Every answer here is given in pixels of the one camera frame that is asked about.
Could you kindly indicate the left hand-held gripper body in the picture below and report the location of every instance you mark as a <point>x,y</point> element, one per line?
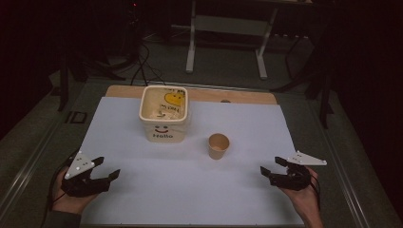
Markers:
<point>79,166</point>

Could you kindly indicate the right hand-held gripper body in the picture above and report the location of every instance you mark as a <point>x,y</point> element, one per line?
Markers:
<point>296,179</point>

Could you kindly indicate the person's right hand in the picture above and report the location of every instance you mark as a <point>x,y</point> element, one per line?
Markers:
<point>304,198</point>

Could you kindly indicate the person's left hand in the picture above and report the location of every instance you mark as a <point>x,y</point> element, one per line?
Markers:
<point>68,204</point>

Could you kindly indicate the black square floor socket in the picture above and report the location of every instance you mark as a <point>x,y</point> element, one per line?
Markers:
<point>77,117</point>

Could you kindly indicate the brown paper cup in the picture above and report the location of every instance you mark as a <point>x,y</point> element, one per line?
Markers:
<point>218,152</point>

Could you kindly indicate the cream smiley face bin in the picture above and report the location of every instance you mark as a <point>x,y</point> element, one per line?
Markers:
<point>164,131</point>

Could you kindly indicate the black stand leg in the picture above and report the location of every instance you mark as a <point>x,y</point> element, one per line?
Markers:
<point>325,101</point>

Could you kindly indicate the pale blue table mat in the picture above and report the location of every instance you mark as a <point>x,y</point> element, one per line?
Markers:
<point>190,183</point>

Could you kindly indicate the clear bag with yellow heart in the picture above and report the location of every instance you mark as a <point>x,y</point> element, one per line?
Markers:
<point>164,104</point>

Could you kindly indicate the white metal stand frame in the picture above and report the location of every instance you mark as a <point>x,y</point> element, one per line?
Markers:
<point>193,41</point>

